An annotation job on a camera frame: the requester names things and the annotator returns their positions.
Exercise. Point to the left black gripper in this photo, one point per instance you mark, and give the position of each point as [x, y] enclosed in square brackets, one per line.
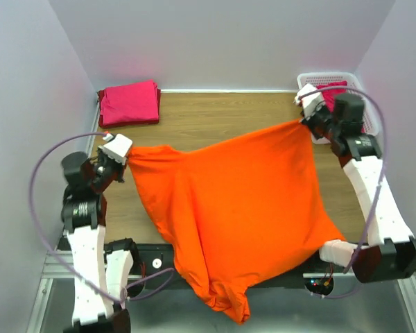
[120, 166]

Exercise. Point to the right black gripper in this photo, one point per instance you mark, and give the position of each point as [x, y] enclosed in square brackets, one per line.
[310, 121]

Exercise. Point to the orange t shirt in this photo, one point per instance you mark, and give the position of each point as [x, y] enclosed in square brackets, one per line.
[236, 213]

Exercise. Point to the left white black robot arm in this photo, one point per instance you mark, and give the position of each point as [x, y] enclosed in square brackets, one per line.
[102, 269]

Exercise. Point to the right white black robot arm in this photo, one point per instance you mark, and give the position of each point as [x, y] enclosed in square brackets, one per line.
[387, 249]

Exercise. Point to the crumpled pink t shirt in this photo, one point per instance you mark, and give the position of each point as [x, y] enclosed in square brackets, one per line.
[330, 95]

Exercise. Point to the pink plastic basket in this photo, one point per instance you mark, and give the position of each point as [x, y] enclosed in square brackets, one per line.
[370, 118]

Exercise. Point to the folded pink t shirt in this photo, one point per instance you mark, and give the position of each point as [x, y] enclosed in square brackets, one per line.
[133, 102]

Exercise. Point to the folded dark red t shirt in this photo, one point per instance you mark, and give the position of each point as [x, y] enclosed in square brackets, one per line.
[100, 95]

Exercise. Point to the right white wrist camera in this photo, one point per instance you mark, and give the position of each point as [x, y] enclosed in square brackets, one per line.
[309, 99]

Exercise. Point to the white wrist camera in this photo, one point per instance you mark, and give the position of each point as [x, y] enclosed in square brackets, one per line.
[309, 99]
[116, 147]

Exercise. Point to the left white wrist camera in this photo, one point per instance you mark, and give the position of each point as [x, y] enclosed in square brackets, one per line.
[116, 147]

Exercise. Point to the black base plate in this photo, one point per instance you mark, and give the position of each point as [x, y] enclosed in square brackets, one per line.
[152, 260]

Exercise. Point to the aluminium frame rail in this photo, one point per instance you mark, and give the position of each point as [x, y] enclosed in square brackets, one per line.
[280, 304]

